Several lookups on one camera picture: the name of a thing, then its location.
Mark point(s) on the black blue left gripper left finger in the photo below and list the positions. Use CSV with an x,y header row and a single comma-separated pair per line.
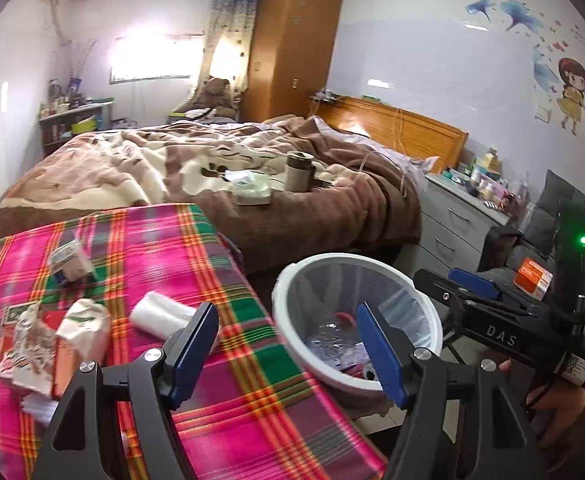
x,y
84,440

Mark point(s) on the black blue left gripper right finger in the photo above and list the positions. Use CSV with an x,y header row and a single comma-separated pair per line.
x,y
462,422

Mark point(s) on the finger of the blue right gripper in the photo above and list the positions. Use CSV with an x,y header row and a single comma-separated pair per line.
x,y
477,285

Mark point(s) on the white foam roll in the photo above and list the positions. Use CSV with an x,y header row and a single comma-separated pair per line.
x,y
160,316

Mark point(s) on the white yogurt cup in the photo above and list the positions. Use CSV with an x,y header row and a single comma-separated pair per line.
x,y
69,263

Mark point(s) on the white foam sheet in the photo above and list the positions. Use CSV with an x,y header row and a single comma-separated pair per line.
x,y
42,409

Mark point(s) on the white trash bin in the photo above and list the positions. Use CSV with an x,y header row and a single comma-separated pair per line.
x,y
315,298

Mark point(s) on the person's right hand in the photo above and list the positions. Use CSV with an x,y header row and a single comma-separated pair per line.
x,y
565,402

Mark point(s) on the orange box on chair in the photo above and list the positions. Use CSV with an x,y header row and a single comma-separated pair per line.
x,y
533,279

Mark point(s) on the white nightstand drawers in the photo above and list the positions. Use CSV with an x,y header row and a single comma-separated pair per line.
x,y
454,225

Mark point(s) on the crumpled beige paper bag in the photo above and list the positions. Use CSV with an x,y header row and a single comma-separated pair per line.
x,y
86,326

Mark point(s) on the orange medicine box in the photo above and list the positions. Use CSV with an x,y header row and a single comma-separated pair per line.
x,y
67,360

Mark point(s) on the pink plaid cloth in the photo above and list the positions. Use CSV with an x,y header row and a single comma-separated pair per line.
x,y
255,414

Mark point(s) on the wooden headboard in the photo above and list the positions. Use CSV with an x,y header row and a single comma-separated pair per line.
x,y
405,132

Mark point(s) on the green tissue pack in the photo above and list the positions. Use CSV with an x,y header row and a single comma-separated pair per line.
x,y
249,188

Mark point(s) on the beige thermos mug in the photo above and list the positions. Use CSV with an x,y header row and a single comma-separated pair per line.
x,y
299,172

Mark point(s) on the brown beige blanket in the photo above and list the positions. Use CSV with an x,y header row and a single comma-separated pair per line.
x,y
363,196

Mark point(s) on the cluttered shelf unit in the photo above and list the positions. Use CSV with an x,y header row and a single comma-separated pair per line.
x,y
59,128

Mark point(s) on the brown teddy bear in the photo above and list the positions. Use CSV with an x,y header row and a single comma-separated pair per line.
x,y
214,95

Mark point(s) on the dried branches in vase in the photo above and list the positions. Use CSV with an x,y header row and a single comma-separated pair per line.
x,y
70,59

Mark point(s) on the wooden wardrobe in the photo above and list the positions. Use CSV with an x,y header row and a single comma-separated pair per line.
x,y
291,51

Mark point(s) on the patterned curtain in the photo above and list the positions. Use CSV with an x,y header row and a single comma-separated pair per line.
x,y
228,43

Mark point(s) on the cartoon couple wall sticker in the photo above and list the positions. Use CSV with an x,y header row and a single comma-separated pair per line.
x,y
571,103

